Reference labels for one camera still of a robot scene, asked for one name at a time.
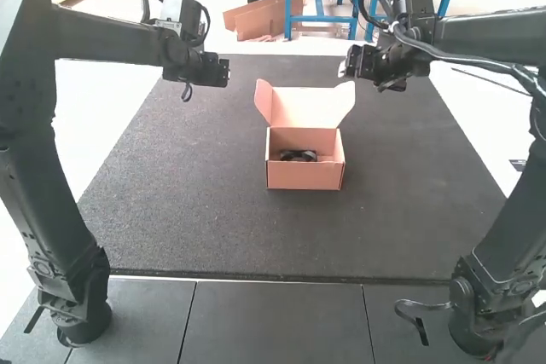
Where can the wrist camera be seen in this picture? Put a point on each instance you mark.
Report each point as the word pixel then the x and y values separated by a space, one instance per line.
pixel 420 1
pixel 181 14

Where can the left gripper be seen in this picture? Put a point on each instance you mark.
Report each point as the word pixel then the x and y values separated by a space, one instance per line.
pixel 209 69

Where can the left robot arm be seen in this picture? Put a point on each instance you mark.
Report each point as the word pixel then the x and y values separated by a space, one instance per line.
pixel 38 176

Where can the black square fan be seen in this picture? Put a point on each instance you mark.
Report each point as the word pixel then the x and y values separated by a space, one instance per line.
pixel 298 155

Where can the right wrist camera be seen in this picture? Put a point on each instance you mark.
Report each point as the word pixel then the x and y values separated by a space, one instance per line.
pixel 420 1

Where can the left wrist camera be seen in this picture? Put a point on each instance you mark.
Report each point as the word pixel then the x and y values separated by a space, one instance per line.
pixel 181 14

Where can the dark base panel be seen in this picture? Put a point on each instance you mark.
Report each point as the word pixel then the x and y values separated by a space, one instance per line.
pixel 392 351
pixel 277 321
pixel 145 321

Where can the black mat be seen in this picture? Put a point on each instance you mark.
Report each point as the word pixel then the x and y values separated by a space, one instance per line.
pixel 192 189

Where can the flat cardboard sheet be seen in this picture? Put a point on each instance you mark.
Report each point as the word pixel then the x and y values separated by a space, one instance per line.
pixel 256 19

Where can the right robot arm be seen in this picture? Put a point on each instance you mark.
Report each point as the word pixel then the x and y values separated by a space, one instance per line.
pixel 512 232

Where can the cardboard box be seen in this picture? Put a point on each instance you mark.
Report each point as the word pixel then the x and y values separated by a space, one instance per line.
pixel 305 174

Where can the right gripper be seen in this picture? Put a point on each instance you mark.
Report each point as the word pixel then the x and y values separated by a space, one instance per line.
pixel 364 61

